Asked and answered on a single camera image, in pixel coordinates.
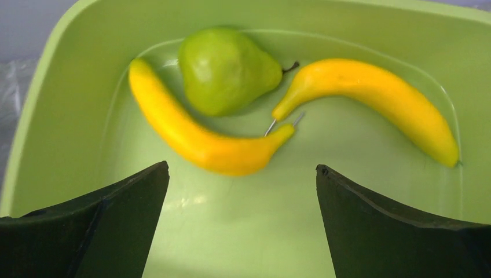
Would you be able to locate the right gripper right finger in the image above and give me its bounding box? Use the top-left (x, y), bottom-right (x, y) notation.
top-left (316, 164), bottom-right (490, 277)

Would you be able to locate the green lime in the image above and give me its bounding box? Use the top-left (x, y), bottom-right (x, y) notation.
top-left (178, 27), bottom-right (299, 116)

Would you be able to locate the yellow banana behind mango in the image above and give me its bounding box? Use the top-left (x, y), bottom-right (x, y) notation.
top-left (272, 58), bottom-right (459, 167)

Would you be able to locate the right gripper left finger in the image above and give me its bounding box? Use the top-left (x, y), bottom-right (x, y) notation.
top-left (1, 161), bottom-right (170, 277)

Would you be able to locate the yellow banana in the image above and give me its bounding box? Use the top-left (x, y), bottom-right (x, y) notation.
top-left (128, 58), bottom-right (296, 177)
top-left (272, 58), bottom-right (459, 167)

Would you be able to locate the green plastic bin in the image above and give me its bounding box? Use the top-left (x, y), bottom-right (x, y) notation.
top-left (1, 1), bottom-right (490, 277)

